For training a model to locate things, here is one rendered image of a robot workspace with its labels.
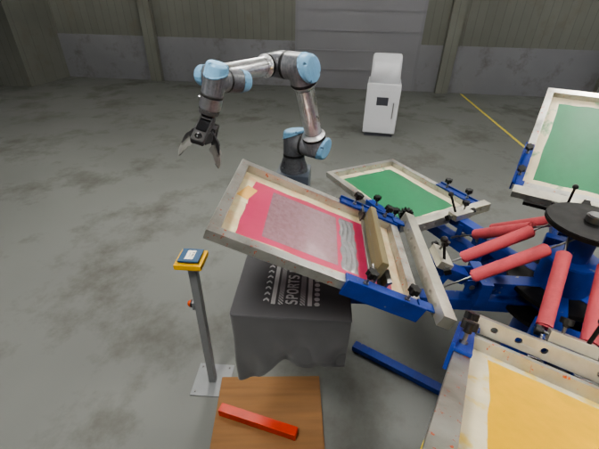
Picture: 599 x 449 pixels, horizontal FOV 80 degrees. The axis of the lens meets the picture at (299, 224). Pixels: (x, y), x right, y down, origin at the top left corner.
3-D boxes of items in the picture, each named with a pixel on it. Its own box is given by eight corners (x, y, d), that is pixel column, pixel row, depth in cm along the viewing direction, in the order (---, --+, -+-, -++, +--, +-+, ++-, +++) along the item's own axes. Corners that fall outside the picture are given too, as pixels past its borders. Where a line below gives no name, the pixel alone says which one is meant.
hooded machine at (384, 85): (361, 124, 683) (369, 50, 615) (392, 126, 677) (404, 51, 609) (361, 136, 622) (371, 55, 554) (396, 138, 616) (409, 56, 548)
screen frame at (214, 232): (202, 238, 113) (205, 229, 111) (240, 165, 162) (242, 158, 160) (417, 318, 125) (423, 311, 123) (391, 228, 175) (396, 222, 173)
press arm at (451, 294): (266, 298, 161) (266, 289, 158) (268, 289, 166) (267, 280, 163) (549, 314, 155) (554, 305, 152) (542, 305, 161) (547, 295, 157)
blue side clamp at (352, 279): (339, 294, 120) (348, 280, 116) (338, 284, 124) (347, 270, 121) (415, 322, 125) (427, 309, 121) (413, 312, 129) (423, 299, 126)
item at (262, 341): (241, 381, 162) (233, 315, 140) (242, 373, 166) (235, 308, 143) (342, 388, 161) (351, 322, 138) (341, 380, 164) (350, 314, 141)
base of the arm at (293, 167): (282, 163, 206) (282, 147, 200) (308, 165, 204) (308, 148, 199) (277, 174, 193) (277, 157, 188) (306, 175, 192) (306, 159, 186)
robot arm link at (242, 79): (232, 67, 131) (209, 65, 122) (255, 70, 126) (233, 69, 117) (231, 90, 134) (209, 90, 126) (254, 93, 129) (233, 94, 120)
